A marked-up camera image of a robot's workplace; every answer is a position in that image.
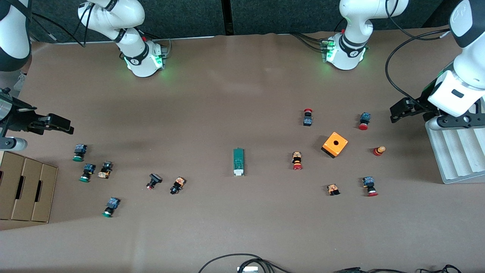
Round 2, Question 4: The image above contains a green load switch white slider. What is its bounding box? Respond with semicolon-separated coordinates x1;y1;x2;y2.
233;147;245;177

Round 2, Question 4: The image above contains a green pushbutton with blue block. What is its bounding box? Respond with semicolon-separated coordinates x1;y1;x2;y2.
102;197;121;218
79;163;96;183
73;144;88;162

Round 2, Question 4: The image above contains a grey ridged tray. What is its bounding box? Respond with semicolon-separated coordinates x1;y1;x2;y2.
425;116;485;185

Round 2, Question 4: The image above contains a brown cardboard box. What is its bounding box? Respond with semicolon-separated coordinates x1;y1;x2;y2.
0;150;58;223

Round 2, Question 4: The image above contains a black square pushbutton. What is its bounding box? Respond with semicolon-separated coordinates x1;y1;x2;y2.
146;173;163;190

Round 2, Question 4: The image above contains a black selector with orange block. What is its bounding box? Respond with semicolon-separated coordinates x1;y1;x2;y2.
170;176;186;195

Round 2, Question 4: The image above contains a brown paper table cover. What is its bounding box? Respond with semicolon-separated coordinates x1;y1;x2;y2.
0;23;485;273

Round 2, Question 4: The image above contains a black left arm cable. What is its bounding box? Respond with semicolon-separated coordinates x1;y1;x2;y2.
385;0;451;110

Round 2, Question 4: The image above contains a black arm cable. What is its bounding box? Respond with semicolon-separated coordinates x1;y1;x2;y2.
31;3;91;48
385;0;451;110

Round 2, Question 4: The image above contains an orange button enclosure box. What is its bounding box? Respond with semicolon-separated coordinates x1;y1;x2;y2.
321;132;349;159

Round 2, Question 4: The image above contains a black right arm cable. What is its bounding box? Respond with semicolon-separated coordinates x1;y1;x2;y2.
31;3;91;48

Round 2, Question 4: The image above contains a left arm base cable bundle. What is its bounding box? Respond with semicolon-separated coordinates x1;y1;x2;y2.
290;32;328;54

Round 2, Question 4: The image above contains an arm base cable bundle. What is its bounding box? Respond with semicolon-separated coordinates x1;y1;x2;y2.
290;32;328;54
144;32;173;60

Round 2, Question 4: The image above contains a right arm base cable bundle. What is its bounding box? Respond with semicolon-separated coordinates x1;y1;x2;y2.
144;32;173;60

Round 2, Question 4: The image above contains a black cable bundle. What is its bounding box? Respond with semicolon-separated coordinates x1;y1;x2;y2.
333;264;463;273

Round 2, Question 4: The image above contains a black vertical post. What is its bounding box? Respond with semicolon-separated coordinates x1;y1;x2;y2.
222;0;234;36

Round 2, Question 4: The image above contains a black looped cable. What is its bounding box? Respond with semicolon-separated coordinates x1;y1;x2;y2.
198;253;292;273

